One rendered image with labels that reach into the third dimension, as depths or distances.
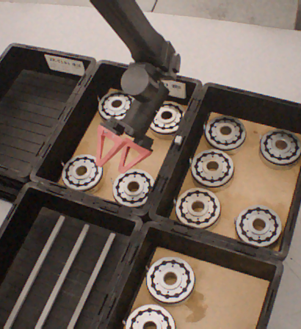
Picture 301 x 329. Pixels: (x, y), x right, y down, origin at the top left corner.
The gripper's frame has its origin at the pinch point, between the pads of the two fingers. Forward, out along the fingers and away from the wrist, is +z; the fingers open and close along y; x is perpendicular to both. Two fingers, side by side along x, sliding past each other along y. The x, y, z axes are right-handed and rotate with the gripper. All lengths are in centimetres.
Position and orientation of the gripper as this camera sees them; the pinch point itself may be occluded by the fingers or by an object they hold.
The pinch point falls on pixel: (111, 166)
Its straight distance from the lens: 94.8
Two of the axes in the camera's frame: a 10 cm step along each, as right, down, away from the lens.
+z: -5.0, 8.6, 0.8
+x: -7.7, -4.8, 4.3
